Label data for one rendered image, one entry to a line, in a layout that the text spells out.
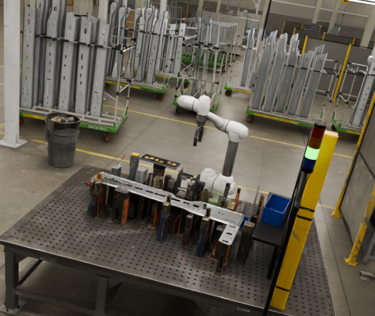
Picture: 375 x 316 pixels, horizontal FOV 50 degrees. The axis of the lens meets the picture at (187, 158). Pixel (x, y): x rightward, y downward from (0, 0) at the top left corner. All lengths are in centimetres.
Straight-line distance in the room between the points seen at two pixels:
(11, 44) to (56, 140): 156
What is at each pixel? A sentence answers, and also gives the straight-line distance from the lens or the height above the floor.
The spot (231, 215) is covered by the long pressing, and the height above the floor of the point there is 100.
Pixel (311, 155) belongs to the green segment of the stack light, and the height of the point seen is 190.
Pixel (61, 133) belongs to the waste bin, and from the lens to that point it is 600.
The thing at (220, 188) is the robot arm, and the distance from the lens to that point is 407.
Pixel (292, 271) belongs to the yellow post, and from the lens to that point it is 292.
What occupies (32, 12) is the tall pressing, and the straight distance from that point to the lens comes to 764.
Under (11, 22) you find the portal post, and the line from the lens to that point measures 657.
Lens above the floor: 262
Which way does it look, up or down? 21 degrees down
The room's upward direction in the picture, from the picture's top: 10 degrees clockwise
